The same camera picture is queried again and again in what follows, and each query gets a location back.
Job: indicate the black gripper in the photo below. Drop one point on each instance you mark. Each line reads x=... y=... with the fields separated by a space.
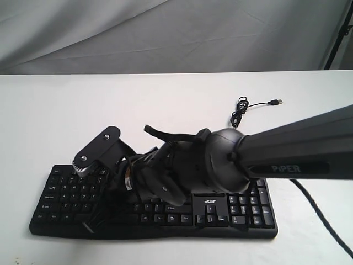
x=137 y=176

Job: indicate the black acer keyboard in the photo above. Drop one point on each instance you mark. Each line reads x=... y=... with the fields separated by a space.
x=68 y=200

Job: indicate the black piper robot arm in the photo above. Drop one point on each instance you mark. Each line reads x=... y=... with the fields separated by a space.
x=223 y=161

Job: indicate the grey backdrop cloth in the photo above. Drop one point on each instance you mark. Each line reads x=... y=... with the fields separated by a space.
x=92 y=37

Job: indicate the black tripod stand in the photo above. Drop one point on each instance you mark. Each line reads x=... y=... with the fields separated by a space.
x=343 y=31

